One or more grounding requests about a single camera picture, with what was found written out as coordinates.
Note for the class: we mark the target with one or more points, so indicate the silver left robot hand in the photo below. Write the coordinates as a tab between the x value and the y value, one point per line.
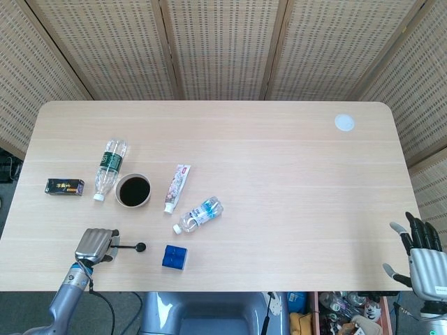
92	244

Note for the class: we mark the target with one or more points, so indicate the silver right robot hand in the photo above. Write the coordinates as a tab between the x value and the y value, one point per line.
427	268

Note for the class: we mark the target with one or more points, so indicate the black plastic spoon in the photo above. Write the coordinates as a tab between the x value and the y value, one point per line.
141	247

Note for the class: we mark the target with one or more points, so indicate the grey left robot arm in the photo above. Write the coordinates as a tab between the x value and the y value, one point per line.
66	296

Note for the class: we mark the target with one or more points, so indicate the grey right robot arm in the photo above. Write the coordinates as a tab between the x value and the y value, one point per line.
434	314

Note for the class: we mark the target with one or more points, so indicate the beige bowl of dark liquid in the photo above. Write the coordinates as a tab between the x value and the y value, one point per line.
134	190

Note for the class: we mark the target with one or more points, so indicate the blue building block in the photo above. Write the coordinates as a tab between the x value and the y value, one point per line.
174	258

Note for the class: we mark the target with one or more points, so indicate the small black box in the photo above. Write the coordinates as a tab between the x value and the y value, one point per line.
64	187

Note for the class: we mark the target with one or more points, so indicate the clear bottle green label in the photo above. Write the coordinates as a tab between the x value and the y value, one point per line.
110	162

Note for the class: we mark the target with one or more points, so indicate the wooden crate of clutter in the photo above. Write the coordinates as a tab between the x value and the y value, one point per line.
345	314

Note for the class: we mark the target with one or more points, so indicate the floral toothpaste tube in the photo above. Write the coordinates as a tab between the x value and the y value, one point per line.
176	188

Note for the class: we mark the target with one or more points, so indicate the clear bottle blue white label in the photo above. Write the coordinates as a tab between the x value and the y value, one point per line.
199	216

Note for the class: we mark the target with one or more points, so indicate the grey robot torso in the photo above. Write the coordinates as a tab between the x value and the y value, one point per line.
209	314

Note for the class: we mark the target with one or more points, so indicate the white round grommet cover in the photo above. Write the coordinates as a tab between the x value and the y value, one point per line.
345	123

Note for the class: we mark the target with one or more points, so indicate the woven wooden folding screen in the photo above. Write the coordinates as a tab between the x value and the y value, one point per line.
223	49

